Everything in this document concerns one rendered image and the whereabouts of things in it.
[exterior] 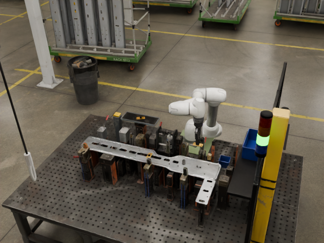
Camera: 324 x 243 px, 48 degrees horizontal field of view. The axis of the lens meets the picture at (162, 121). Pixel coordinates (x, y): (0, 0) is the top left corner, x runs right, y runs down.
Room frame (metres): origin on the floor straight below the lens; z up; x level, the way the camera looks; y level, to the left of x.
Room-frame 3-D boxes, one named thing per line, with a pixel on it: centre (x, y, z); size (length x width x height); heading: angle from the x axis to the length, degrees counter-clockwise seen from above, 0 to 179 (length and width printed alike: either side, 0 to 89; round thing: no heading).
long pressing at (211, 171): (2.65, 0.15, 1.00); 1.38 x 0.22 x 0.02; 68
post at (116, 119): (3.14, 0.46, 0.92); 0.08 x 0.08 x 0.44; 68
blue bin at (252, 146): (2.64, -0.84, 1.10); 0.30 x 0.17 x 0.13; 157
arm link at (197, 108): (2.47, -0.29, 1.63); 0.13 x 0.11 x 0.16; 85
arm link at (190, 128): (3.23, -0.33, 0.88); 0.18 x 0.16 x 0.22; 85
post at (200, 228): (2.06, -0.30, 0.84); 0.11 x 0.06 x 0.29; 158
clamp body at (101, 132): (3.02, 0.61, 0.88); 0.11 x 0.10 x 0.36; 158
